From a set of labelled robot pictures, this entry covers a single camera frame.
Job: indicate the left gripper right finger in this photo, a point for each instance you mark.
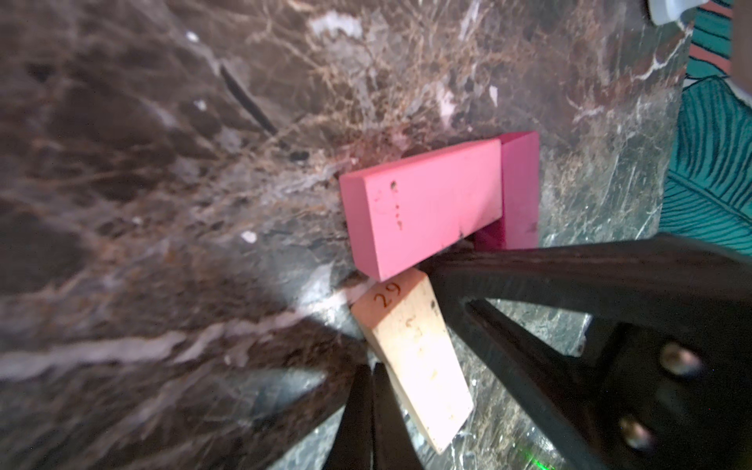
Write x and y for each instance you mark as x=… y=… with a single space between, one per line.
x=664 y=379

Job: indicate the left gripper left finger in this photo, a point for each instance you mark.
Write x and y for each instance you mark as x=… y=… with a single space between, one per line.
x=372 y=433

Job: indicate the natural wood block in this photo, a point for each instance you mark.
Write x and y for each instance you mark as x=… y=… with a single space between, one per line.
x=402 y=321

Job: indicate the magenta block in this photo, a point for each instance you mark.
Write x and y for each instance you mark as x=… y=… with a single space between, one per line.
x=518 y=227

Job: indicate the light pink block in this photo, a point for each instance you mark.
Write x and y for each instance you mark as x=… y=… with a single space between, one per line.
x=404 y=212

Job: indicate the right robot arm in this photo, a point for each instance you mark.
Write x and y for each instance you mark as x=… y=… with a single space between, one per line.
x=662 y=12

